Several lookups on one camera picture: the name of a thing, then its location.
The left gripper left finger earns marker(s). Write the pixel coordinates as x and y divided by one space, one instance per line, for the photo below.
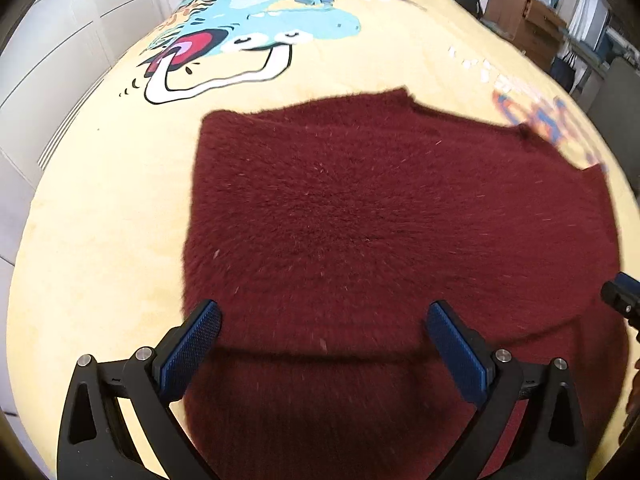
94 441

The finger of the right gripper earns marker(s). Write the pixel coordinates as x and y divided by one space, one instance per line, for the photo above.
622 293

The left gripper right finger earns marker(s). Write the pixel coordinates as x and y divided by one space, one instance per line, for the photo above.
549 443

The dark red knit sweater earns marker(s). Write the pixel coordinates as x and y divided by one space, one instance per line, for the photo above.
325 230

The person's right hand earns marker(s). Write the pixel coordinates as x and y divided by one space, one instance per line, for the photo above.
633 404

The yellow dino print bedspread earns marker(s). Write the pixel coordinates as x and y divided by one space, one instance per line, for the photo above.
100 265

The grey green chair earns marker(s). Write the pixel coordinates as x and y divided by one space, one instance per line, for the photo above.
615 113

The dark navy hanging bag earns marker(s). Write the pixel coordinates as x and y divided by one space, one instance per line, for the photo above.
563 70

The wooden drawer cabinet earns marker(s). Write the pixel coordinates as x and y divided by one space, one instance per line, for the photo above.
531 26

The white wardrobe doors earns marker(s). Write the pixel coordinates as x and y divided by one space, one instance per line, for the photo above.
56 55

